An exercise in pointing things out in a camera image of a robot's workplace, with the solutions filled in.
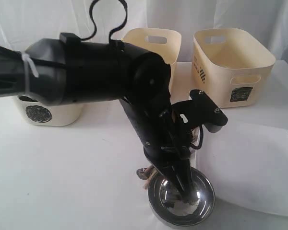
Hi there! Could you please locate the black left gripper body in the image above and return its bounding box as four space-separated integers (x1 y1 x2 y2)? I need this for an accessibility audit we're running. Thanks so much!
120 95 195 177

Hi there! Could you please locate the steel bowl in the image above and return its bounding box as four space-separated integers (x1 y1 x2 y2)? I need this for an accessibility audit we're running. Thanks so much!
147 167 216 227

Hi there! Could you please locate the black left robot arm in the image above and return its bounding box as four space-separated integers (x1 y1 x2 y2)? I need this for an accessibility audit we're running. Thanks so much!
0 33 194 195

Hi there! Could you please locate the wooden chopstick lower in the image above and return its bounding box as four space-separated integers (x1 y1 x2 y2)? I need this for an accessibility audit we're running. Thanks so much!
143 178 151 190

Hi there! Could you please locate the steel spoon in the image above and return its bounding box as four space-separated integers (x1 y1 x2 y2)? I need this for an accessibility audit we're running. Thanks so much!
136 166 155 181

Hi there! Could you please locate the white rectangular plate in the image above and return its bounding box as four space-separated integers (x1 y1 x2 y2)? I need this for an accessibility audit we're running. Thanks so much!
196 121 288 216

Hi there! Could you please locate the cream bin with square mark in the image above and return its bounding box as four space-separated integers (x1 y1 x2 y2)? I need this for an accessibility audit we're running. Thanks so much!
192 28 276 108

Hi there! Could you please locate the cream bin with triangle mark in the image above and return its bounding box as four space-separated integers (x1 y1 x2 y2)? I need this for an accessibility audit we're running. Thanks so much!
122 28 182 91

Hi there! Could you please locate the cream bin with circle mark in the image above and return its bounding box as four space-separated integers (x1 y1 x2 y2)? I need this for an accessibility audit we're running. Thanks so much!
16 45 84 127

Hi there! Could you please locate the white backdrop curtain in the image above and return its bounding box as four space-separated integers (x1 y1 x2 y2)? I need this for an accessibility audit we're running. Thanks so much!
0 0 288 63

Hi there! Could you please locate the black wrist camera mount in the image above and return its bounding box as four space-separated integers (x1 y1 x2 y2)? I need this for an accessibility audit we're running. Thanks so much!
172 89 228 133

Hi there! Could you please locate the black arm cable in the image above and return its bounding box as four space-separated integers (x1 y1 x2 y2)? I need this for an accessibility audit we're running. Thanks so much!
79 0 129 46

